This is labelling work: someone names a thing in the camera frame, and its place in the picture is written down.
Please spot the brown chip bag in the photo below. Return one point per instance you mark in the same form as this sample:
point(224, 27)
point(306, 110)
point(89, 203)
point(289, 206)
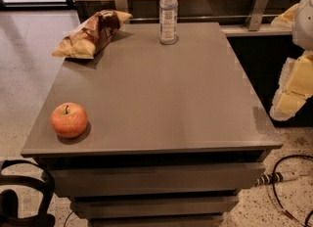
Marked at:
point(92, 36)

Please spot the right metal wall bracket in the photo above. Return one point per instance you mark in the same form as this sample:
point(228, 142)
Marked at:
point(255, 17)

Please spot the horizontal metal rail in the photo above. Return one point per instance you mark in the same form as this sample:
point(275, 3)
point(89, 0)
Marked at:
point(202, 18)

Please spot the clear plastic water bottle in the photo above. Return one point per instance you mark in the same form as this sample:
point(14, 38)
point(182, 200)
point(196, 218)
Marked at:
point(168, 10)

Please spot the black chair base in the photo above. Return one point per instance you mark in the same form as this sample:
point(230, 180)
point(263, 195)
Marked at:
point(25, 199)

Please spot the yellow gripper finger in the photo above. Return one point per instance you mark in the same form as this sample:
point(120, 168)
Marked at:
point(285, 20)
point(295, 87)

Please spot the striped power strip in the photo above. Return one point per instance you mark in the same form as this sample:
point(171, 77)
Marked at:
point(276, 177)

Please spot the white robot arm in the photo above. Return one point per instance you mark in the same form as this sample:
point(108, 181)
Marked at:
point(302, 27)

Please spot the red apple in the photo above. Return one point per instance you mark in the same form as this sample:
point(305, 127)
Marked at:
point(69, 120)

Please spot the grey drawer cabinet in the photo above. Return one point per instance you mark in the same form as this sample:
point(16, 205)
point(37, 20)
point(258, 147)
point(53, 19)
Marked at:
point(174, 132)

